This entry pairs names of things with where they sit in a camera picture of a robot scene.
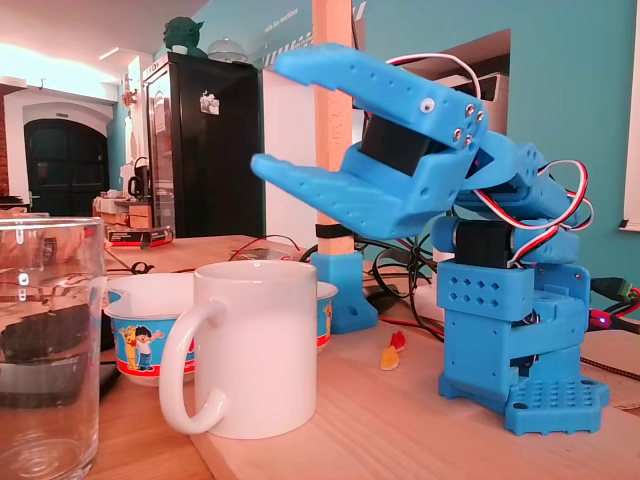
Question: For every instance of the red and black flat box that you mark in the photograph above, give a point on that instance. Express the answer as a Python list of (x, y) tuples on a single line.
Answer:
[(135, 235)]

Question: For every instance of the plastic cartoon print candy bowl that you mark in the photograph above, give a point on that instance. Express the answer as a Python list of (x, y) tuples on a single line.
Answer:
[(130, 345)]

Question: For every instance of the black electric kettle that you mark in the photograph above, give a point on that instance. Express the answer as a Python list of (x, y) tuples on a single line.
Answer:
[(139, 182)]

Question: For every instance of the dark controller board red LED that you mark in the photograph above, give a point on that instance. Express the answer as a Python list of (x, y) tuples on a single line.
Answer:
[(600, 320)]

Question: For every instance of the clear drinking glass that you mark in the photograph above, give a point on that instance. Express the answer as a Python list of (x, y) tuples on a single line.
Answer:
[(50, 410)]

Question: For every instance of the clear glass dome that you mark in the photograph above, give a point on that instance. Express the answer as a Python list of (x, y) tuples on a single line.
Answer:
[(226, 50)]

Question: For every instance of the wooden drawer cabinet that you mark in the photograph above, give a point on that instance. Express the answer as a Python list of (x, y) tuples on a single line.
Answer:
[(137, 215)]

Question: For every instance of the blue printed post mount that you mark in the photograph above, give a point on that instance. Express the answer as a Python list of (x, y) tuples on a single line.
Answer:
[(345, 295)]

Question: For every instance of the wooden camera post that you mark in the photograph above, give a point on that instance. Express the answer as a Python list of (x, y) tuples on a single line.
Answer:
[(330, 135)]

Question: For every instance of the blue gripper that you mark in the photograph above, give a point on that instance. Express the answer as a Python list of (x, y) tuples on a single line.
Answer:
[(400, 187)]

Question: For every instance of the ceiling light strip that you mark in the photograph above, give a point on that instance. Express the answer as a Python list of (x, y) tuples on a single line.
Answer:
[(109, 54)]

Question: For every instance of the green Yoda figure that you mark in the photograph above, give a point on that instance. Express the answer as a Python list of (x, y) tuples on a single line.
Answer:
[(182, 37)]

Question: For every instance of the dark arched door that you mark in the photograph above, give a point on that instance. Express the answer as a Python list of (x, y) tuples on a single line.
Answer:
[(65, 170)]

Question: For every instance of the small picture fridge magnet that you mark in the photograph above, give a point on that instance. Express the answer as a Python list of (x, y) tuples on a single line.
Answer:
[(210, 102)]

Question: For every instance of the white office printer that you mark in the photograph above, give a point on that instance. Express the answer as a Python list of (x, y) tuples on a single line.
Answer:
[(497, 90)]

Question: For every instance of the red gummy candy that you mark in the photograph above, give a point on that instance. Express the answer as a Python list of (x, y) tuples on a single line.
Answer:
[(398, 341)]

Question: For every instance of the white ceramic mug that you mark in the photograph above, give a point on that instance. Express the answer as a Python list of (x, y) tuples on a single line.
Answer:
[(260, 350)]

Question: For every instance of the blue 3D printed robot arm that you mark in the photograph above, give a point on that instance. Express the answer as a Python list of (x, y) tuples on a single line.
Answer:
[(475, 340)]

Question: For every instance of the light wooden base board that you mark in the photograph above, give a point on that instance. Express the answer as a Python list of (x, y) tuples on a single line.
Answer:
[(375, 425)]

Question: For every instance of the black glass door fridge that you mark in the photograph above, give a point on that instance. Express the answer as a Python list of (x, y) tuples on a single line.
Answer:
[(215, 175)]

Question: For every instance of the yellow gummy candy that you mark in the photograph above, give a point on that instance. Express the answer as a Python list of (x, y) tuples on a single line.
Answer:
[(390, 360)]

